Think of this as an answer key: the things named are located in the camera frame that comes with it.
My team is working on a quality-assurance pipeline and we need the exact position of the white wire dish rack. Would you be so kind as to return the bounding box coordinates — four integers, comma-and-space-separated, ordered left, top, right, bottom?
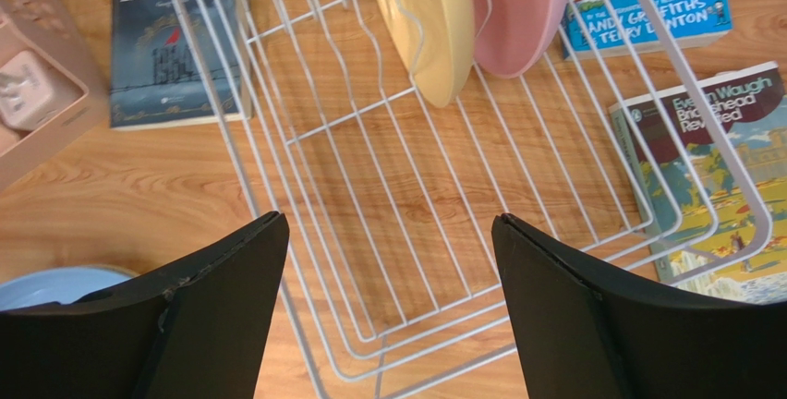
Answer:
172, 0, 774, 398

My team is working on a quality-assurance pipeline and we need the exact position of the pink plastic file organizer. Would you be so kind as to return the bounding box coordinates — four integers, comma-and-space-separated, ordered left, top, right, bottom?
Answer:
1, 0, 109, 187

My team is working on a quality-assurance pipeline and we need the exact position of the Nineteen Eighty-Four dark book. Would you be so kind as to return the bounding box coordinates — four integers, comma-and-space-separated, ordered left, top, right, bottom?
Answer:
110, 0, 253, 130

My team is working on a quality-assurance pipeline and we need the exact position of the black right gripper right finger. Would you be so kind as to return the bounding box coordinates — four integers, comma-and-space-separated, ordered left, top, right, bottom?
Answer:
491, 213, 786, 398

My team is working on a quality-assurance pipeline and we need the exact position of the white power adapter cube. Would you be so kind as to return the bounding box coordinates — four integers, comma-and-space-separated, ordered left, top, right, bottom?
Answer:
1, 50, 79, 131

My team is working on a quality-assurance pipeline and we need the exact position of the pink plate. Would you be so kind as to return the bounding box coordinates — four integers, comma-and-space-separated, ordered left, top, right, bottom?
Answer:
474, 0, 568, 79

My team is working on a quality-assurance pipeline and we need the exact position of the Brideshead Revisited paperback book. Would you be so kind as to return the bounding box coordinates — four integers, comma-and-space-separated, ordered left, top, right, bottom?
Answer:
609, 61, 786, 304

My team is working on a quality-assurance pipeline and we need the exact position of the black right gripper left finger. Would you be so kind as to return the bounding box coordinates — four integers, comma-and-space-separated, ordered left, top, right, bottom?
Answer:
1, 212, 290, 398

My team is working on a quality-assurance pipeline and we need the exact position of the blue plate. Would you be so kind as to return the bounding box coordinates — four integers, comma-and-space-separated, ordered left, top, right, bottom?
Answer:
1, 265, 138, 311

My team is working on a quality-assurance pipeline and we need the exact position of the blue Treehouse book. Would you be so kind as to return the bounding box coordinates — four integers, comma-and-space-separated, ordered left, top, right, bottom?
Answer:
560, 0, 734, 60

